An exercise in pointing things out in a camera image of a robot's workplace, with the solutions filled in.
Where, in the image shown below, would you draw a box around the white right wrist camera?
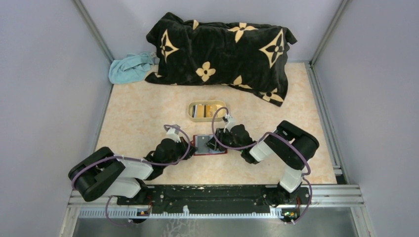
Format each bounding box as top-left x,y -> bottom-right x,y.
222,114 -> 237,131

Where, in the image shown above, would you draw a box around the red leather card holder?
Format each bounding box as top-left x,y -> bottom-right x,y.
192,134 -> 228,156

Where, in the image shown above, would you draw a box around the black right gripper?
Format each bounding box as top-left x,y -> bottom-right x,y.
205,127 -> 244,152

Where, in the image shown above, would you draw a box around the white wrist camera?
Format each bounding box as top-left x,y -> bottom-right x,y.
222,114 -> 237,131
164,124 -> 181,143

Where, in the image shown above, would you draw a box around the black cream patterned blanket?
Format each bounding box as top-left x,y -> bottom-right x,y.
145,12 -> 297,106

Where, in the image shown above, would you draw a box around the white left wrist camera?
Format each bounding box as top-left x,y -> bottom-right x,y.
164,124 -> 181,143

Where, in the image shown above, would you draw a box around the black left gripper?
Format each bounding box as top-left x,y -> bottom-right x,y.
163,136 -> 198,168

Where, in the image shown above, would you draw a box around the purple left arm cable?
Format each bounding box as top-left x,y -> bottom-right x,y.
70,124 -> 192,227

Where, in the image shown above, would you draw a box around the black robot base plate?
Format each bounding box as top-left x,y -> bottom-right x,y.
116,184 -> 311,217

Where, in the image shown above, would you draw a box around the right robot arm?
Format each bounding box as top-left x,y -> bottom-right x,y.
206,120 -> 320,203

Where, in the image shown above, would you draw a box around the light blue cloth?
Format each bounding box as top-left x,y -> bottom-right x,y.
108,52 -> 157,84

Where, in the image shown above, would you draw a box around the beige oval tray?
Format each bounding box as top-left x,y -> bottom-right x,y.
187,100 -> 226,122

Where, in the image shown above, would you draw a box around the aluminium frame rail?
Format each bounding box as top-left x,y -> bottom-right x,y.
68,185 -> 364,219

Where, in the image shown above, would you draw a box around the grey credit card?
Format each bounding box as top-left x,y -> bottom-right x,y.
194,135 -> 212,155

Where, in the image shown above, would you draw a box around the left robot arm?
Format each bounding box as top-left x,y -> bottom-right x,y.
68,137 -> 197,204

